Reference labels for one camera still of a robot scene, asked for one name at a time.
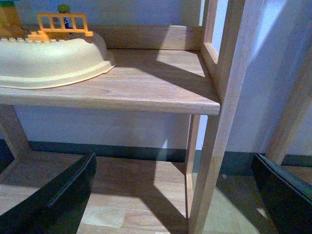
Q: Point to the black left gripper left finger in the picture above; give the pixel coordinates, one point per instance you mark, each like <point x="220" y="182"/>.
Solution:
<point x="58" y="206"/>

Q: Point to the orange toy fence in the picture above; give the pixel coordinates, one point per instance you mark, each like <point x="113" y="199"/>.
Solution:
<point x="48" y="29"/>

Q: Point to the wooden shelf unit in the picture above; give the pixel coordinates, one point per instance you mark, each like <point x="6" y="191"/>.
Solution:
<point x="159" y="69"/>

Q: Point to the cream toy base plate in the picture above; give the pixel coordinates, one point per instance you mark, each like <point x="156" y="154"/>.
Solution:
<point x="27" y="64"/>

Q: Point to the yellow toy block piece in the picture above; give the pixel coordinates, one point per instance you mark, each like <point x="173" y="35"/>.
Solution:
<point x="10" y="24"/>

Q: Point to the toy figure with green cap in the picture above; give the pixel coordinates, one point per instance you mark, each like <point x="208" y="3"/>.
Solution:
<point x="64" y="9"/>

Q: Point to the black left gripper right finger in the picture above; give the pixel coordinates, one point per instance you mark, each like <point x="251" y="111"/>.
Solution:
<point x="287" y="198"/>

